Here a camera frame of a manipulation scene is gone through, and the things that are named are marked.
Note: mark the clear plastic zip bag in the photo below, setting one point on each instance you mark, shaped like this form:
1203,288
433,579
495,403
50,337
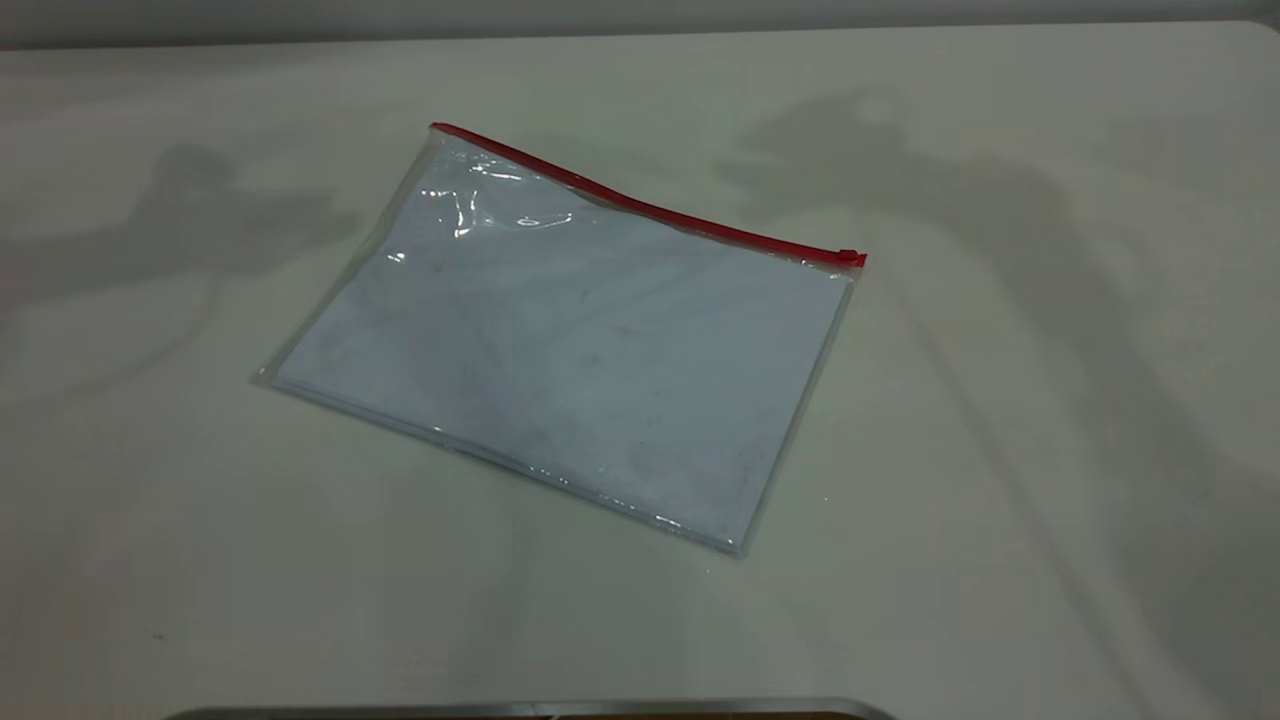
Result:
650,207

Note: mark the white paper sheets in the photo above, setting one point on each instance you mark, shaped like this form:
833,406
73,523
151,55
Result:
570,360

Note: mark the grey metal rim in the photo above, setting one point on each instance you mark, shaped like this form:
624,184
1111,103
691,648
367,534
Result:
530,709

